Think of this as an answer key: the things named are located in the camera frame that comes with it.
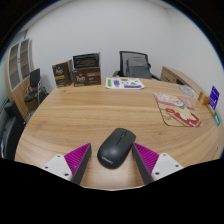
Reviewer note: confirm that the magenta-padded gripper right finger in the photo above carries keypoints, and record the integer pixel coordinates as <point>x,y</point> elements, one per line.
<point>148,160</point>

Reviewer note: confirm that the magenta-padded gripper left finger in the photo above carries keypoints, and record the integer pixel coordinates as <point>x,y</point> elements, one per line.
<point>75,159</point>

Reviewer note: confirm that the black computer mouse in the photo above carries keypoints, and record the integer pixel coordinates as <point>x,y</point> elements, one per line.
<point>116,148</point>

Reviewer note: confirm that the pink and red printed mouse pad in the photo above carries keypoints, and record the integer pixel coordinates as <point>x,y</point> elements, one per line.
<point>176,110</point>

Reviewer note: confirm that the black sofa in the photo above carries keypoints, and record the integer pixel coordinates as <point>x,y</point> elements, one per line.
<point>10,130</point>

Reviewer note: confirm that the white sticker sheet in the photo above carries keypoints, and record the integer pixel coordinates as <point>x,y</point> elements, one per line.
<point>124,83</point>

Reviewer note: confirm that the small orange box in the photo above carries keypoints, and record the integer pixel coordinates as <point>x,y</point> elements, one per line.
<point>203,98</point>

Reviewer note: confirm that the brown box with black lid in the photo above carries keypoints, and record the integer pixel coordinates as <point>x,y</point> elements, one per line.
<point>86,75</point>

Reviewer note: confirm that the wooden side desk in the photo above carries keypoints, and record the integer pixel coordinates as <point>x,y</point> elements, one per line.
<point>176,76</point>

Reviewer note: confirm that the black visitor chair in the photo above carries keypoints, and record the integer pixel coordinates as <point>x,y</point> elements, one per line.
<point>34,78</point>

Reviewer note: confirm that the purple card stand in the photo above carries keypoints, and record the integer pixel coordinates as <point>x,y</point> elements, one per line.
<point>214,97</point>

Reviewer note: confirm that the grey backpack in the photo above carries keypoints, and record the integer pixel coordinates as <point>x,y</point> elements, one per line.
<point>137,68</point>

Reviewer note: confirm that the black mesh office chair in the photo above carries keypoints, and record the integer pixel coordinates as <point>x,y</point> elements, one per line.
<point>122,61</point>

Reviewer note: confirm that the wooden shelf unit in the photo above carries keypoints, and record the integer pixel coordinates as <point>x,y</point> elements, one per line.
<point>15,66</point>

